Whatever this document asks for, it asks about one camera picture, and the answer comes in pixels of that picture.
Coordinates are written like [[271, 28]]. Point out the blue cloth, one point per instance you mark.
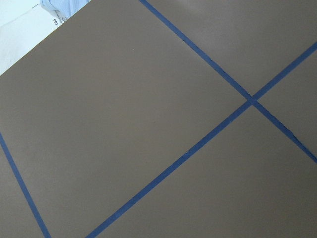
[[62, 10]]

